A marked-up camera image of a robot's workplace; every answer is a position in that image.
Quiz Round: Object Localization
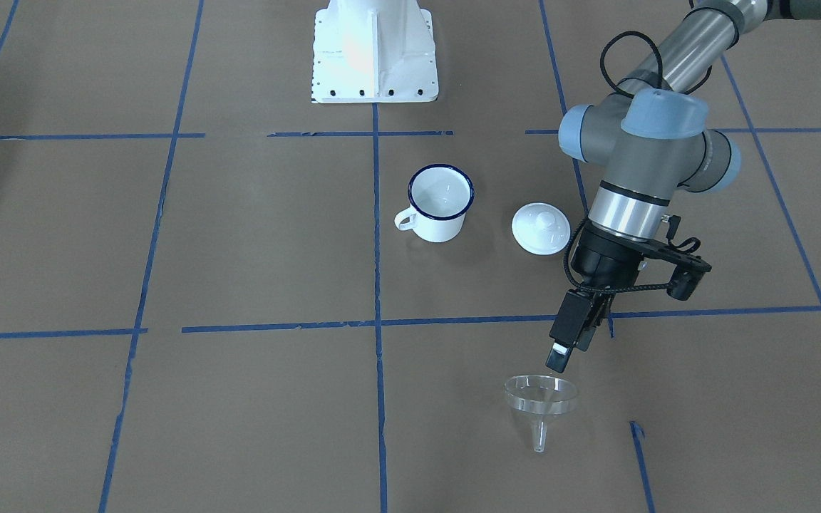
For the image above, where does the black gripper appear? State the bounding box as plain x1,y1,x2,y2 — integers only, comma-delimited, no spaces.
545,227,651,373

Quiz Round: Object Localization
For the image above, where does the clear plastic funnel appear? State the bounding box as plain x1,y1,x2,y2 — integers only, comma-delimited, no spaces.
504,375,580,454

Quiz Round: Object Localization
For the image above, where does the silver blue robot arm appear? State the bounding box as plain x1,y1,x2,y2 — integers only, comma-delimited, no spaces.
545,1,821,373

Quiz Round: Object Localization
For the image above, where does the white ceramic lid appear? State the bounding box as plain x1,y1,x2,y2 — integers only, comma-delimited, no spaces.
511,202,572,256

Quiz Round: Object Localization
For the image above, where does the white enamel mug blue rim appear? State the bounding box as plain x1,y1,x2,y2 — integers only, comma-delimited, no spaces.
393,165,475,243

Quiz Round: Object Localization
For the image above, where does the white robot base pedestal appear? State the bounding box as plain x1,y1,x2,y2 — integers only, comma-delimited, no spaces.
311,1,440,104

